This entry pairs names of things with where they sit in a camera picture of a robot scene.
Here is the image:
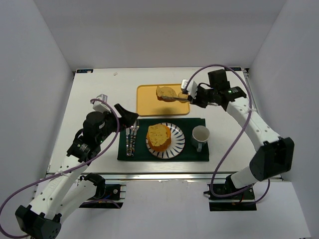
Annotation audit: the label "white blue striped plate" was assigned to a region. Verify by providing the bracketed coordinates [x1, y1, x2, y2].
[146, 122, 185, 160]

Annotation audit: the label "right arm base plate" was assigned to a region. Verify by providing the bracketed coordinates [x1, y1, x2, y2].
[203, 184, 257, 212]

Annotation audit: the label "blue label right corner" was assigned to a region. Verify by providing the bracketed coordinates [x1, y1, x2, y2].
[230, 67, 242, 71]

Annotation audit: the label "round orange bread loaf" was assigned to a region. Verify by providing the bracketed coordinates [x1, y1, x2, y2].
[147, 127, 171, 152]

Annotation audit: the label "seeded bread slice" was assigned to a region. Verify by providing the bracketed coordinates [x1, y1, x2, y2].
[156, 86, 177, 102]
[147, 124, 171, 147]

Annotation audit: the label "blue label left corner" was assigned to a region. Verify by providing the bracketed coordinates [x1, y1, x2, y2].
[76, 69, 93, 74]

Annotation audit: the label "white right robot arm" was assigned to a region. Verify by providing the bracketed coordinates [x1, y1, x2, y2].
[181, 69, 295, 198]

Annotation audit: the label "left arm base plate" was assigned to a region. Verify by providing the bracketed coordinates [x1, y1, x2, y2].
[80, 184, 126, 209]

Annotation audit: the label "blue label corner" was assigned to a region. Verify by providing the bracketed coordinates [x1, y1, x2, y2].
[76, 69, 93, 74]
[230, 67, 242, 71]

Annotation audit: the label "metal spoon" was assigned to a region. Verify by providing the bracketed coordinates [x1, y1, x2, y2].
[126, 127, 133, 157]

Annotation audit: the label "metal tongs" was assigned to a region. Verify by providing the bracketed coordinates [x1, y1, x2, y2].
[159, 96, 189, 102]

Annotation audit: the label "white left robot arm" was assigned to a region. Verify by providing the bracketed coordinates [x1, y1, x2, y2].
[15, 103, 139, 239]

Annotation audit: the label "white mug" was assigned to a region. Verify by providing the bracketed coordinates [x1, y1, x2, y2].
[191, 125, 210, 152]

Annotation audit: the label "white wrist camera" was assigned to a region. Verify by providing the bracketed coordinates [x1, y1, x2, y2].
[181, 79, 198, 99]
[90, 94, 110, 113]

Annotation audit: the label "dark green placemat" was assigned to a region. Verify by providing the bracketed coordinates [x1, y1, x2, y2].
[117, 118, 209, 162]

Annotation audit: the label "yellow plastic tray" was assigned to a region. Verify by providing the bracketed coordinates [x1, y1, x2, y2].
[136, 84, 190, 117]

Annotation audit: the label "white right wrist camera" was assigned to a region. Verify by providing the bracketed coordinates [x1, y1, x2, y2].
[181, 79, 198, 99]

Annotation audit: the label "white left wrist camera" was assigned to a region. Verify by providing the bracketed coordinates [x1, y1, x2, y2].
[90, 94, 110, 113]

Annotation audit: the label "small round bun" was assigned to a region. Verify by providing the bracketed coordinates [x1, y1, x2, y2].
[177, 92, 188, 103]

